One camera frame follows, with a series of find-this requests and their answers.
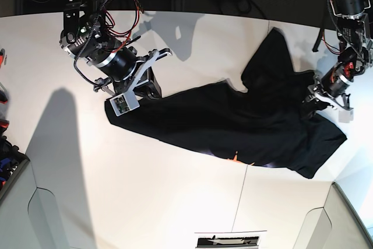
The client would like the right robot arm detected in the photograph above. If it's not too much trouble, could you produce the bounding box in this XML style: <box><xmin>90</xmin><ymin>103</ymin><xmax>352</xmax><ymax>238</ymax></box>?
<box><xmin>59</xmin><ymin>0</ymin><xmax>162</xmax><ymax>100</ymax></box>

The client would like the black graphic t-shirt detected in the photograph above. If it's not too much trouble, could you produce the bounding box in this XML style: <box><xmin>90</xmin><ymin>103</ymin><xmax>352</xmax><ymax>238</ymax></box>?
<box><xmin>104</xmin><ymin>28</ymin><xmax>347</xmax><ymax>179</ymax></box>

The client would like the orange black tool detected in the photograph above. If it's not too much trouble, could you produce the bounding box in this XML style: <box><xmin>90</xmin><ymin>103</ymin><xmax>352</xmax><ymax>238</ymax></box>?
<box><xmin>0</xmin><ymin>48</ymin><xmax>7</xmax><ymax>67</ymax></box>

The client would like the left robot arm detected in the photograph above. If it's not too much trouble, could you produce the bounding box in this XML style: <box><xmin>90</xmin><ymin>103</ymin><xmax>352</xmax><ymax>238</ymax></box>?
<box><xmin>303</xmin><ymin>0</ymin><xmax>372</xmax><ymax>116</ymax></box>

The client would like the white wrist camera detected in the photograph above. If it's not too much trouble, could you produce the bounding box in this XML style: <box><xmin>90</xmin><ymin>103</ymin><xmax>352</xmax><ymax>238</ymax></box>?
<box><xmin>109</xmin><ymin>91</ymin><xmax>140</xmax><ymax>117</ymax></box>
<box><xmin>338</xmin><ymin>107</ymin><xmax>354</xmax><ymax>124</ymax></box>

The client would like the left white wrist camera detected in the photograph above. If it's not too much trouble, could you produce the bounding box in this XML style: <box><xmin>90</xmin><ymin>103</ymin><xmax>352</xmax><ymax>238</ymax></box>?
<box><xmin>338</xmin><ymin>107</ymin><xmax>354</xmax><ymax>124</ymax></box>

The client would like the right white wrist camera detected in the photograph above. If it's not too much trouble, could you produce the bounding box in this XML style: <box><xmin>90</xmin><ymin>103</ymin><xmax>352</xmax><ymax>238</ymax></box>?
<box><xmin>109</xmin><ymin>91</ymin><xmax>140</xmax><ymax>117</ymax></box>

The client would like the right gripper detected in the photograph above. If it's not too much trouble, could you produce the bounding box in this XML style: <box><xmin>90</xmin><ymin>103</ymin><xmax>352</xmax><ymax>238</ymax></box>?
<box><xmin>93</xmin><ymin>47</ymin><xmax>162</xmax><ymax>100</ymax></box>

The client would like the printed paper sheet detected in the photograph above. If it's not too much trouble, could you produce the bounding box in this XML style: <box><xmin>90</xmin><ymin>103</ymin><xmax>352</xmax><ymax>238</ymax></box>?
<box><xmin>195</xmin><ymin>230</ymin><xmax>267</xmax><ymax>249</ymax></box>

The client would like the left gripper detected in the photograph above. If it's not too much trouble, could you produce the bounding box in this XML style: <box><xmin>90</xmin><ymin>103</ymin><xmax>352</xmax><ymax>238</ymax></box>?
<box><xmin>302</xmin><ymin>69</ymin><xmax>354</xmax><ymax>115</ymax></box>

